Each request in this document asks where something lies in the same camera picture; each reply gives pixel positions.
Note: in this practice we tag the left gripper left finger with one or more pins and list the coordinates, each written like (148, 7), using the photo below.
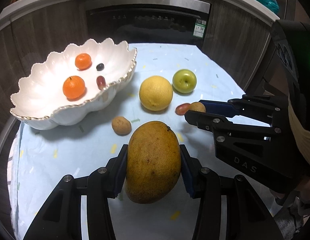
(60, 215)

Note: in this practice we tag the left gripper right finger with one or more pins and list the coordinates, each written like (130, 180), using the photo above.
(229, 208)

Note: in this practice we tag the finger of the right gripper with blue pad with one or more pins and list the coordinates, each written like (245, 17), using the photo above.
(229, 109)
(218, 125)

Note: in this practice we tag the brown longan fruit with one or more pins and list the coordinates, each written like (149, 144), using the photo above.
(121, 126)
(197, 106)

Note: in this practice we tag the red grape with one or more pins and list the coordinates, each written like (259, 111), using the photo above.
(101, 82)
(182, 109)

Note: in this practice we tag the yellow-brown mango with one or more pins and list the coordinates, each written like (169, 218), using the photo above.
(153, 163)

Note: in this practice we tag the dark blueberry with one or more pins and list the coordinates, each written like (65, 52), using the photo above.
(100, 67)

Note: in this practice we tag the orange mandarin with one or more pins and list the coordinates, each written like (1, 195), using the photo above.
(74, 87)
(83, 61)

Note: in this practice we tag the person right hand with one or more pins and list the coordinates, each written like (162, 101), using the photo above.
(304, 189)

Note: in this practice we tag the green apple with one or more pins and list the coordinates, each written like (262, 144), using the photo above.
(184, 81)

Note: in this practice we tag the light blue patterned tablecloth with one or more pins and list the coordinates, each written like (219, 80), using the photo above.
(42, 157)

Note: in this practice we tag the yellow grapefruit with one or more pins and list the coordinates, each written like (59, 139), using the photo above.
(155, 93)

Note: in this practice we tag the teal snack bag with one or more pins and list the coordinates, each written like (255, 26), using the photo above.
(270, 4)

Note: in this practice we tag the built-in black dishwasher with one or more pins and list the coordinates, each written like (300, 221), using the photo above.
(148, 21)

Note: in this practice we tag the white scalloped ceramic bowl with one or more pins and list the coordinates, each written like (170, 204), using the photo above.
(40, 101)

